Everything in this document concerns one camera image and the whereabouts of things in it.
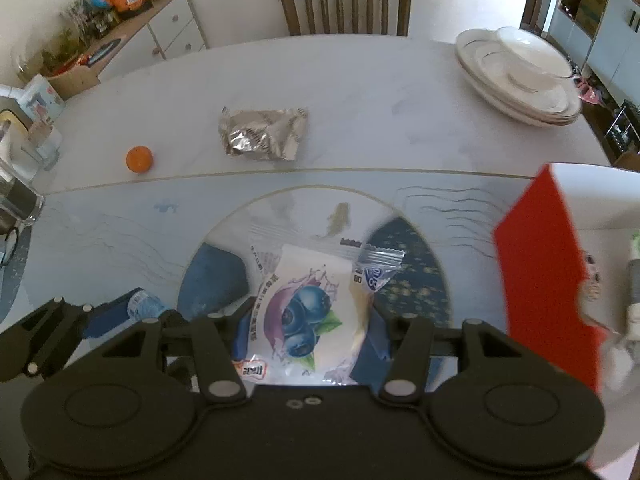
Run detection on blue-grey cabinet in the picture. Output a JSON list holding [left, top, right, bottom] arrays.
[[547, 0, 640, 111]]

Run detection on red cardboard box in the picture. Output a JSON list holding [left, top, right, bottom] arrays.
[[492, 162, 640, 476]]

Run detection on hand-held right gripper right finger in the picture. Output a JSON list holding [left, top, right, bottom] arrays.
[[350, 307, 531, 403]]

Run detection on stack of white plates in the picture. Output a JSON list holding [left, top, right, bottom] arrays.
[[455, 27, 584, 128]]

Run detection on glass vase with plants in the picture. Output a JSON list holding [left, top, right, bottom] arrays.
[[12, 22, 83, 87]]

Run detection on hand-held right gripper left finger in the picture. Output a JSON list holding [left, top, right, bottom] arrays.
[[100, 297, 257, 405]]

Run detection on pink item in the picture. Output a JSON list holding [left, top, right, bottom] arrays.
[[575, 75, 604, 104]]

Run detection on white patterned desktop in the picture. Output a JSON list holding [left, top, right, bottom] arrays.
[[0, 35, 640, 480]]

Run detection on white appliance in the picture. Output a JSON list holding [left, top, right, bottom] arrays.
[[0, 85, 32, 181]]

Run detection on white bowl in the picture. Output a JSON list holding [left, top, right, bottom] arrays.
[[495, 25, 574, 94]]

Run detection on white wooden sideboard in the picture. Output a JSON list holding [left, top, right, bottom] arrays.
[[50, 0, 208, 100]]

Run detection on clear blueberry bread packet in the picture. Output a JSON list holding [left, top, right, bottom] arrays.
[[232, 230, 405, 387]]

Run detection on grey socks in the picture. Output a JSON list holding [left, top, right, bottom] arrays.
[[625, 230, 640, 341]]

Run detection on clear drinking glass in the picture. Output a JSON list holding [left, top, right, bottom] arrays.
[[22, 122, 64, 171]]

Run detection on brown cardboard carton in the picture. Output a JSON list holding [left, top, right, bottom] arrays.
[[577, 0, 614, 37]]

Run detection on crumpled silver foil wrapper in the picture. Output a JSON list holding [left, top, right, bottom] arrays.
[[218, 106, 309, 162]]

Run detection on clear bag with white contents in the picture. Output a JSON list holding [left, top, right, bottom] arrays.
[[580, 310, 640, 392]]

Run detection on cartoon face sticker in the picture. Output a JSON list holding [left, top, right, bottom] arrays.
[[581, 252, 602, 305]]

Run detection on pale blue carton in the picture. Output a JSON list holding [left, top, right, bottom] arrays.
[[20, 74, 66, 124]]

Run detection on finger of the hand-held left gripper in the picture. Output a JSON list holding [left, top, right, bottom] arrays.
[[0, 297, 92, 385], [82, 287, 151, 339]]

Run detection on orange fruit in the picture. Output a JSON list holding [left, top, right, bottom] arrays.
[[125, 146, 155, 174]]

